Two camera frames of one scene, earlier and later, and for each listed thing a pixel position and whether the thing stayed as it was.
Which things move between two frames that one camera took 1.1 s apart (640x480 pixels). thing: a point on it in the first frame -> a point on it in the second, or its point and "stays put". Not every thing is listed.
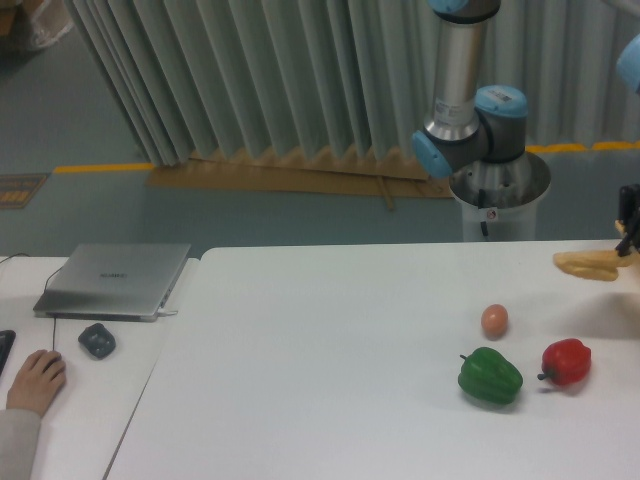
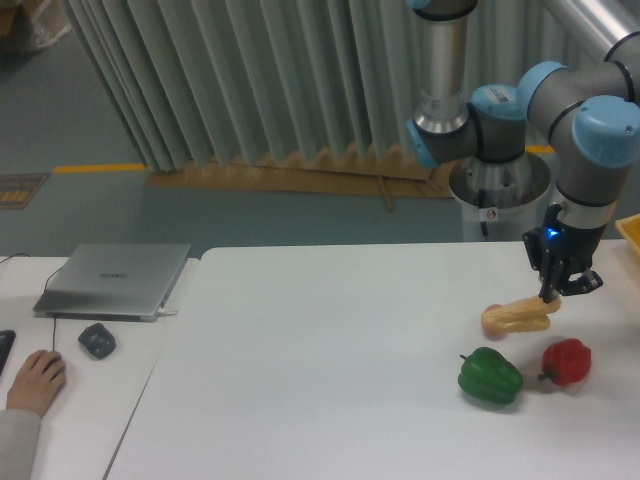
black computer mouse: [58, 359] stays put
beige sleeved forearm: [19, 434] stays put
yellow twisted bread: [597, 265] -> [522, 316]
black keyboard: [7, 338] stays put
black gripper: [629, 212] -> [570, 249]
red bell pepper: [566, 361] stays put
